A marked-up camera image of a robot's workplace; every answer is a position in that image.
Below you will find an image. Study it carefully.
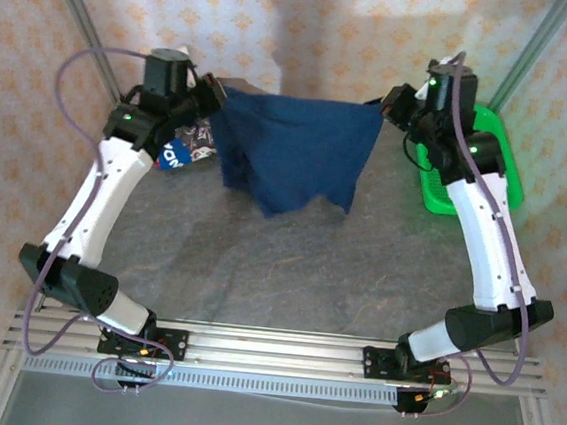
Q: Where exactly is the small circuit board with wires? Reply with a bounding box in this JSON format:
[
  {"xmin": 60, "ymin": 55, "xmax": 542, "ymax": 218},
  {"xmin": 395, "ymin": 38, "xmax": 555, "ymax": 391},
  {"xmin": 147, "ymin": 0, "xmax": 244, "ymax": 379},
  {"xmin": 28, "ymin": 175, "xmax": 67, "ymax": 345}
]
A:
[{"xmin": 413, "ymin": 380, "xmax": 464, "ymax": 409}]

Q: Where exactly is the green plastic basket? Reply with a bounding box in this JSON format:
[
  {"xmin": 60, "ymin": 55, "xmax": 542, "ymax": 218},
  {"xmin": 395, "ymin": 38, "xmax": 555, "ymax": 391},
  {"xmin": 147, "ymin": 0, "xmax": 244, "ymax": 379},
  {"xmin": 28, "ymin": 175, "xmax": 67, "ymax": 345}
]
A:
[{"xmin": 408, "ymin": 98, "xmax": 534, "ymax": 224}]

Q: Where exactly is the aluminium table side rail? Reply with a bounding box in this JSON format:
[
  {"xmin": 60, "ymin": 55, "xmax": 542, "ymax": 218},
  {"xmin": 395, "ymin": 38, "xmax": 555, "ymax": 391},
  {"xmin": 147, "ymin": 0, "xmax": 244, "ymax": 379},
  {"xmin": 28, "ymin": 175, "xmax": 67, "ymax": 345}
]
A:
[{"xmin": 35, "ymin": 291, "xmax": 64, "ymax": 313}]

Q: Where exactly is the orange connector with wires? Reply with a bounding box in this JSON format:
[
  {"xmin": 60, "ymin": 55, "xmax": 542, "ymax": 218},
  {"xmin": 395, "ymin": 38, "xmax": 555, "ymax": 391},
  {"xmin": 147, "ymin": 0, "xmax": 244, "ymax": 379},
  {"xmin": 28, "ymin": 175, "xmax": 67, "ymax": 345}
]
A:
[{"xmin": 118, "ymin": 340, "xmax": 171, "ymax": 366}]

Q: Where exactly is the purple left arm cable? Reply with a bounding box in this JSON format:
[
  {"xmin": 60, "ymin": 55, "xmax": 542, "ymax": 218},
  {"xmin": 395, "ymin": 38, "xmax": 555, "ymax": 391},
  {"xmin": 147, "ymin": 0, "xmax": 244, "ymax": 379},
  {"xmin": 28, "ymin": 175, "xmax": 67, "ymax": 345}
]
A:
[{"xmin": 18, "ymin": 41, "xmax": 204, "ymax": 401}]

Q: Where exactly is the grey slotted cable duct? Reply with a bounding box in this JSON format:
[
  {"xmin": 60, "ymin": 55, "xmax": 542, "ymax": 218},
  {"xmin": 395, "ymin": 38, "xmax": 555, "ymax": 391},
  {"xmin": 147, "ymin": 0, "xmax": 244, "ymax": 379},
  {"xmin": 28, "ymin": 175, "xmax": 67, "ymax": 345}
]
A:
[{"xmin": 21, "ymin": 350, "xmax": 398, "ymax": 408}]

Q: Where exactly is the aluminium frame post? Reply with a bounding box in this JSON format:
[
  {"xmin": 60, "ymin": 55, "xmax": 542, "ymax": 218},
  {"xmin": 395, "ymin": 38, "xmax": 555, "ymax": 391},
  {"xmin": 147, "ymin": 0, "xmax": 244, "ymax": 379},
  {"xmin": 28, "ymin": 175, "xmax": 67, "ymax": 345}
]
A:
[
  {"xmin": 25, "ymin": 0, "xmax": 134, "ymax": 108},
  {"xmin": 488, "ymin": 0, "xmax": 567, "ymax": 120}
]

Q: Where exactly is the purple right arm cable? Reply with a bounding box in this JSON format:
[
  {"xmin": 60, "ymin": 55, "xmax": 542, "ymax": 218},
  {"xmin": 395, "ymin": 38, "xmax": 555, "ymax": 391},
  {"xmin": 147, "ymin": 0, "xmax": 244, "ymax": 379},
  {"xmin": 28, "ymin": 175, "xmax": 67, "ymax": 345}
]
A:
[{"xmin": 401, "ymin": 48, "xmax": 555, "ymax": 425}]

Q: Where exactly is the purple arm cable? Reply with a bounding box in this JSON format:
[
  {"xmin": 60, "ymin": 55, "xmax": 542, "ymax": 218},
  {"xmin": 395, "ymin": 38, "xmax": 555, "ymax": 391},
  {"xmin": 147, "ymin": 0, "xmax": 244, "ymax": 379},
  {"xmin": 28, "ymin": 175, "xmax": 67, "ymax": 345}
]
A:
[
  {"xmin": 18, "ymin": 41, "xmax": 204, "ymax": 401},
  {"xmin": 401, "ymin": 48, "xmax": 555, "ymax": 425}
]

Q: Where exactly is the blue printed folded t-shirt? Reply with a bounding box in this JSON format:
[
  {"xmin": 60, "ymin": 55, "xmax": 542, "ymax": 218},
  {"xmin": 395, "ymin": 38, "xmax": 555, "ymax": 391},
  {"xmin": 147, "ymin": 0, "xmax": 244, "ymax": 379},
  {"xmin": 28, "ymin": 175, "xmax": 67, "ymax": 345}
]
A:
[{"xmin": 154, "ymin": 112, "xmax": 221, "ymax": 180}]

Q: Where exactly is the aluminium base rail beam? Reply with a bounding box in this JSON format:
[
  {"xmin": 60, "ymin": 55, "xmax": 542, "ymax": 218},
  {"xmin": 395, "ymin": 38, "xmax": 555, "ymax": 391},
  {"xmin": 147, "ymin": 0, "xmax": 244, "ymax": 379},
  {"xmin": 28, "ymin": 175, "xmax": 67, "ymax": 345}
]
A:
[{"xmin": 1, "ymin": 301, "xmax": 551, "ymax": 403}]

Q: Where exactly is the navy blue t-shirt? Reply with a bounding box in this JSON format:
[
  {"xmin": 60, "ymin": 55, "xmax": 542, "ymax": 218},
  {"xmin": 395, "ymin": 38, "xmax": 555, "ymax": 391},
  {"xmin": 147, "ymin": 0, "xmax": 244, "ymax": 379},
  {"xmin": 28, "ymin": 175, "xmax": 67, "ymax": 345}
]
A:
[{"xmin": 200, "ymin": 83, "xmax": 389, "ymax": 229}]

